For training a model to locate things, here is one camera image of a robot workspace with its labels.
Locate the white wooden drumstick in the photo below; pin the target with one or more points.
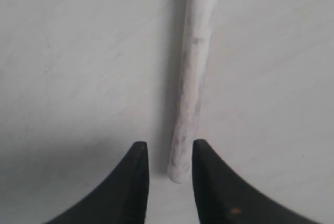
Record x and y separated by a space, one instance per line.
198 26

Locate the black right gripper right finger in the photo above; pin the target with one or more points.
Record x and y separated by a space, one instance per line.
222 196

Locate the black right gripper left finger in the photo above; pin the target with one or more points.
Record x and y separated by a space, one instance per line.
121 198

